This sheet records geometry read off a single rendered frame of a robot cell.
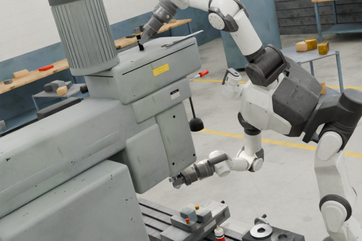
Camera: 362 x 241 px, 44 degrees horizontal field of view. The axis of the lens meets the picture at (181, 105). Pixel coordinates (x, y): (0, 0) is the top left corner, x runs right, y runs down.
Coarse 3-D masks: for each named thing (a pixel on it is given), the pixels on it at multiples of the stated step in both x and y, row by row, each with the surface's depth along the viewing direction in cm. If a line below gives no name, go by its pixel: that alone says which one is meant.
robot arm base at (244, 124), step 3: (240, 114) 226; (240, 117) 227; (240, 120) 229; (243, 120) 225; (240, 123) 230; (243, 123) 227; (246, 123) 224; (243, 126) 228; (246, 126) 225; (249, 126) 222; (252, 126) 221; (252, 129) 222
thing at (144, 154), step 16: (128, 144) 182; (144, 144) 188; (160, 144) 194; (112, 160) 195; (128, 160) 185; (144, 160) 188; (160, 160) 194; (144, 176) 189; (160, 176) 195; (144, 192) 190
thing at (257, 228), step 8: (256, 224) 190; (264, 224) 186; (248, 232) 186; (256, 232) 182; (264, 232) 181; (272, 232) 181; (280, 232) 179; (288, 232) 178; (248, 240) 182; (256, 240) 180; (264, 240) 179; (272, 240) 175; (280, 240) 174; (288, 240) 173; (296, 240) 174; (304, 240) 176
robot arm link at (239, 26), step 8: (240, 8) 181; (208, 16) 180; (216, 16) 176; (240, 16) 177; (248, 16) 180; (216, 24) 180; (224, 24) 177; (232, 24) 176; (240, 24) 177; (248, 24) 179; (232, 32) 180; (240, 32) 179; (248, 32) 179; (240, 40) 181; (248, 40) 180; (256, 40) 182; (240, 48) 184; (248, 48) 182; (256, 48) 182
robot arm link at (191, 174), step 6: (198, 162) 220; (186, 168) 222; (192, 168) 219; (198, 168) 217; (204, 168) 218; (180, 174) 221; (186, 174) 215; (192, 174) 216; (198, 174) 218; (204, 174) 218; (186, 180) 213; (192, 180) 216
